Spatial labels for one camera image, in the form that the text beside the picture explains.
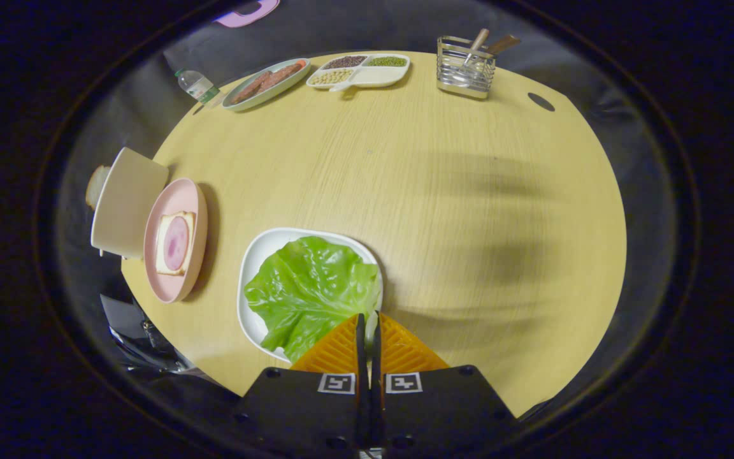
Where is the metal wire utensil holder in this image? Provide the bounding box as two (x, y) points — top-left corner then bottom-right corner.
(436, 36), (497, 99)

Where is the clear plastic water bottle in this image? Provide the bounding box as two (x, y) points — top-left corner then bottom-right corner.
(175, 68), (220, 105)

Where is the crusty bread slice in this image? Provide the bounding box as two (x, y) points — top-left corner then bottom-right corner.
(85, 165), (112, 211)

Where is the light wooden utensil handle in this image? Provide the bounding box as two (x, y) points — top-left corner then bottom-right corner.
(466, 28), (491, 66)

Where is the pile of dark red beans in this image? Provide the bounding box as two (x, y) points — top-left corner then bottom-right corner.
(322, 55), (368, 70)

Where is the brown sausage piece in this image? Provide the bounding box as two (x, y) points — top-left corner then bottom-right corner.
(231, 71), (272, 105)
(259, 62), (305, 91)

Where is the green lettuce leaf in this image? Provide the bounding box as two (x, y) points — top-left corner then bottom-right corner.
(243, 236), (382, 363)

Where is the pink round plate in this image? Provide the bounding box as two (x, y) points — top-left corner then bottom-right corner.
(143, 177), (209, 304)

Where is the green oval plate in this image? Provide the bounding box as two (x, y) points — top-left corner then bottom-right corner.
(222, 57), (312, 113)

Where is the pile of yellow soybeans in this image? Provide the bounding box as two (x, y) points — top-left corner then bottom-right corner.
(310, 68), (355, 87)

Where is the pink ham slice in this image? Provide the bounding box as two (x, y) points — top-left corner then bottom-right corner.
(162, 216), (190, 272)

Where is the white square plate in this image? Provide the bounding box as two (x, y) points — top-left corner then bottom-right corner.
(237, 227), (384, 364)

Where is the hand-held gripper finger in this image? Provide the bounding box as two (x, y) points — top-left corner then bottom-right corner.
(370, 312), (518, 455)
(233, 313), (368, 455)

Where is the white bread slice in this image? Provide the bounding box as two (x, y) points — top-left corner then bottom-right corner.
(154, 211), (196, 277)

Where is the dark glossy object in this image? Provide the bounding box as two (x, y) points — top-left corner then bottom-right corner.
(99, 292), (199, 375)

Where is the dark brown utensil handle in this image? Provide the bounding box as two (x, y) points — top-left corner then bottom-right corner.
(486, 34), (522, 56)

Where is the white divided tray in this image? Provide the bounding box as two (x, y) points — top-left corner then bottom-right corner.
(305, 53), (412, 93)

